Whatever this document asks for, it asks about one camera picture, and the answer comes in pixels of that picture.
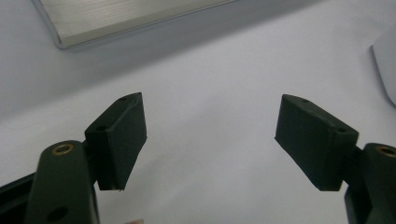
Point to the silver metal tray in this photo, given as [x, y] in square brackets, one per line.
[124, 18]

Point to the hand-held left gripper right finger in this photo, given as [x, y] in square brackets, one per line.
[314, 143]

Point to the white rounded object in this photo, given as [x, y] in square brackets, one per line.
[387, 68]

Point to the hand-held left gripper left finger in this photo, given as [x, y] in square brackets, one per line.
[115, 140]

